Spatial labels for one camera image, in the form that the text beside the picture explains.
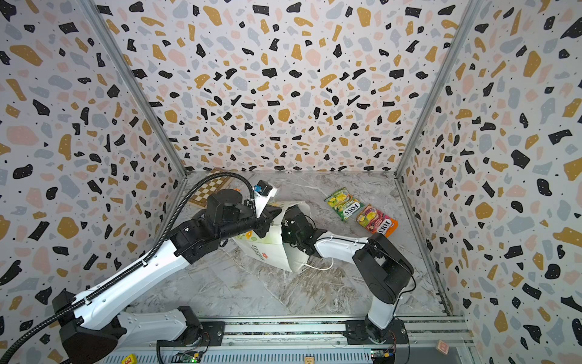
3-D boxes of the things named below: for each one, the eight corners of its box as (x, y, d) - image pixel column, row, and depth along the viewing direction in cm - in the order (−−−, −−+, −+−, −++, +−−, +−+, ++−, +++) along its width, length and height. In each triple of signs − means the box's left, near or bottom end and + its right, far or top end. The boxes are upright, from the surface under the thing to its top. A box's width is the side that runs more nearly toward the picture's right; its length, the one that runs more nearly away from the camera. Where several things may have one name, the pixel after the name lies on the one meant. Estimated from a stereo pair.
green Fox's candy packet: (343, 221, 105) (344, 217, 102) (324, 202, 112) (325, 197, 109) (362, 209, 110) (364, 204, 107) (343, 191, 117) (344, 186, 114)
